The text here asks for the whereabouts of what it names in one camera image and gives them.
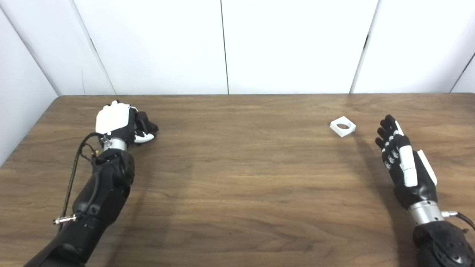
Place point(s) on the black peg with square base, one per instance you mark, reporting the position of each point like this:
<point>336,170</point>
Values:
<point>145,121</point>

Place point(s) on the white square piece with hole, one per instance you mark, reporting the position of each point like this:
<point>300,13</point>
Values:
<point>337,129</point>

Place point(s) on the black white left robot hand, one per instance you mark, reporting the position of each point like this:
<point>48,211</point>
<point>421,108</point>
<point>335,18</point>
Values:
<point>115,118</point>

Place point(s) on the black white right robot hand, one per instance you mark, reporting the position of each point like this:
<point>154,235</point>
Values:
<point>408,167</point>

